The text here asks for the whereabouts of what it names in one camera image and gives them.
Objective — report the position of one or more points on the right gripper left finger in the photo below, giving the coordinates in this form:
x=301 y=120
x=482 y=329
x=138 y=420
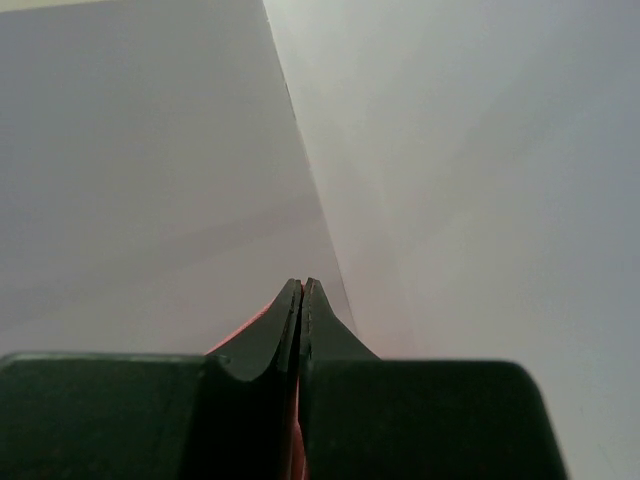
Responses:
x=222 y=415

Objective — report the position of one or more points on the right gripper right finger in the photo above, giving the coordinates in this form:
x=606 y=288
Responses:
x=364 y=417

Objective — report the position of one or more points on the dusty red t-shirt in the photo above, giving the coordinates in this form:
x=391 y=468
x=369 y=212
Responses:
x=297 y=430

